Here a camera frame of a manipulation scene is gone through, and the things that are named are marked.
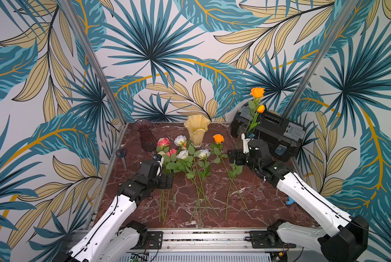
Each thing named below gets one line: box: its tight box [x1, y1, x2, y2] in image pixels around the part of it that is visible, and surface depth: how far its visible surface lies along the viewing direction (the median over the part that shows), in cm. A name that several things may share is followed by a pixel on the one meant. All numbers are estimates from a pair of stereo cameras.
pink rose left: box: [156, 137, 170, 154], surface depth 105 cm
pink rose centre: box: [165, 148, 177, 156], surface depth 102 cm
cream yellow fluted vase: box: [183, 114, 211, 148], surface depth 97 cm
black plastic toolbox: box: [230, 102, 307, 162], surface depth 95 cm
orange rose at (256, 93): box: [245, 87, 265, 133], surface depth 88 cm
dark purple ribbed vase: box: [133, 118, 158, 153], surface depth 97 cm
